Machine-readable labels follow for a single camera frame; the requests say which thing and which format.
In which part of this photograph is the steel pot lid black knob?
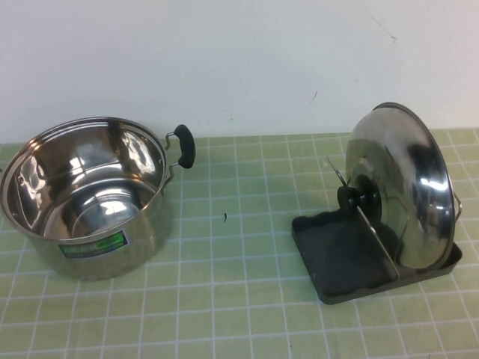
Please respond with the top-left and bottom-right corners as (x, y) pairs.
(336, 100), (459, 269)

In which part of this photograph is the stainless steel cooking pot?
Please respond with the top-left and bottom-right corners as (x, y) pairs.
(0, 116), (196, 282)

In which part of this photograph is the green grid table mat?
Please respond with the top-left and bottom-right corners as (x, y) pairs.
(0, 129), (479, 359)

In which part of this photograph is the wire lid rack dark tray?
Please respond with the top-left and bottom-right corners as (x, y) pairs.
(290, 156), (463, 307)

